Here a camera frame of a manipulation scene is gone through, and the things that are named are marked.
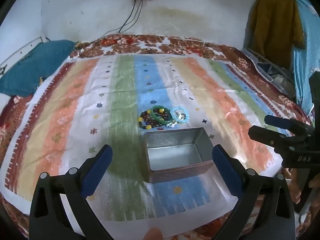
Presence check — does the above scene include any clear plastic crate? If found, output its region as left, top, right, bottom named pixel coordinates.
left=241, top=49, right=298, bottom=98

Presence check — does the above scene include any blue printed cloth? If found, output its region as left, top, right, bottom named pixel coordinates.
left=282, top=0, right=320, bottom=124

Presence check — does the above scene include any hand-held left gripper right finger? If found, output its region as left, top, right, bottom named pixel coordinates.
left=212, top=144, right=297, bottom=240

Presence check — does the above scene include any striped pastel cloth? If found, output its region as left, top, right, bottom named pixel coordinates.
left=1, top=54, right=283, bottom=238

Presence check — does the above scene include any light blue bead bracelet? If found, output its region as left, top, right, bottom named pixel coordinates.
left=170, top=107, right=190, bottom=124

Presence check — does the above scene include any floral brown blanket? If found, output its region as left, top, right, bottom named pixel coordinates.
left=0, top=34, right=315, bottom=240

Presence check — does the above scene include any green jade bangle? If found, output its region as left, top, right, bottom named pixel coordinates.
left=150, top=106, right=173, bottom=125

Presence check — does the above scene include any silver metal tin box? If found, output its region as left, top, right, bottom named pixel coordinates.
left=144, top=127, right=215, bottom=184

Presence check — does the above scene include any mustard yellow garment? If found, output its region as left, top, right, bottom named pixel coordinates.
left=249, top=0, right=307, bottom=68

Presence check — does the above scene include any teal pillow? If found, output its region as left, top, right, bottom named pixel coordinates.
left=0, top=40, right=77, bottom=97

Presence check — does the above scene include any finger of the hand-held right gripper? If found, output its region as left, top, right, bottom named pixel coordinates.
left=264, top=115, right=314, bottom=137
left=248, top=126, right=298, bottom=153

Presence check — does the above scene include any brown and yellow bead bracelet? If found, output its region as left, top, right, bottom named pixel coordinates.
left=147, top=109, right=175, bottom=130

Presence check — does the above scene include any black power cable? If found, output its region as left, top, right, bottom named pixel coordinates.
left=79, top=0, right=138, bottom=57
left=118, top=0, right=144, bottom=33

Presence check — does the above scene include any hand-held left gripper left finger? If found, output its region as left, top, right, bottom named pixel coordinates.
left=29, top=144, right=113, bottom=240

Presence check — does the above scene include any person's right hand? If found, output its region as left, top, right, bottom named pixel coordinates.
left=284, top=167, right=320, bottom=207

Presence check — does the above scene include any person's left hand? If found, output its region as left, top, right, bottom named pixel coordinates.
left=145, top=227, right=164, bottom=240

